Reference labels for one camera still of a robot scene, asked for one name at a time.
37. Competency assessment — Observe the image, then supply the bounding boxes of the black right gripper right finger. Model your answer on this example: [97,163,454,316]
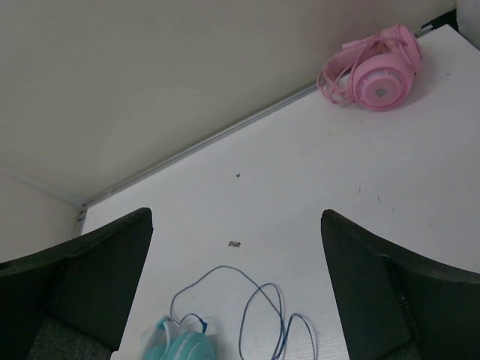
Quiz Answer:
[321,209,479,359]

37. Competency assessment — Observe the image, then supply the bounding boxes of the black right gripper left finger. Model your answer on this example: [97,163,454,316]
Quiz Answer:
[1,208,153,359]

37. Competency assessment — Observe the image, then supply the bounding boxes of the teal headphones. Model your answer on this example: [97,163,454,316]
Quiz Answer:
[139,313,217,360]

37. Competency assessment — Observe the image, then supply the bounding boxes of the pink headphones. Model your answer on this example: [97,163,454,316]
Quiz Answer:
[316,24,423,111]

